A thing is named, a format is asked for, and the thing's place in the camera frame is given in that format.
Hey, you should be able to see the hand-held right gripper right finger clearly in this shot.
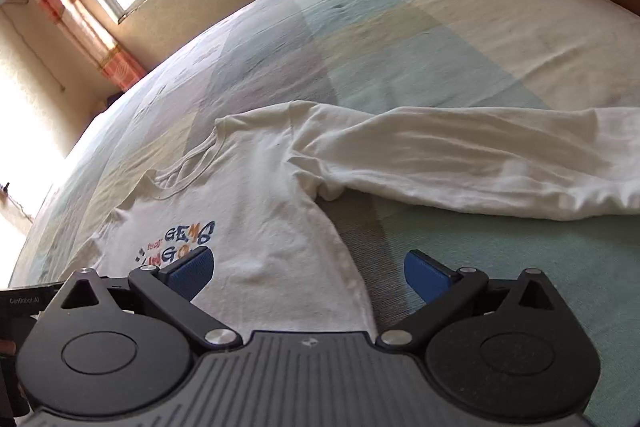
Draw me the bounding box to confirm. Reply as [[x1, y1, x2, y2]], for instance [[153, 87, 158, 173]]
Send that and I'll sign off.
[[375, 250, 564, 350]]

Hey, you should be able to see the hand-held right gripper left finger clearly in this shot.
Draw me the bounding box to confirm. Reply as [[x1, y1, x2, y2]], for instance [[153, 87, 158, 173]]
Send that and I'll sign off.
[[59, 246, 241, 350]]

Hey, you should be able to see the white printed sweatshirt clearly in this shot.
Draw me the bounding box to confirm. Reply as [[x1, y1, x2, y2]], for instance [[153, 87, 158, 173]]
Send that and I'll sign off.
[[85, 101, 640, 343]]

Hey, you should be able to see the bed with patchwork sheet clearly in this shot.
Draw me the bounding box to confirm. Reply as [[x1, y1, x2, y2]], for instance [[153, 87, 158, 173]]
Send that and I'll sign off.
[[10, 0, 640, 427]]

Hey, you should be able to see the orange striped curtain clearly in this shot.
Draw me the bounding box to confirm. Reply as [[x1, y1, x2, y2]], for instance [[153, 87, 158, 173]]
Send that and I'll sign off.
[[0, 0, 146, 92]]

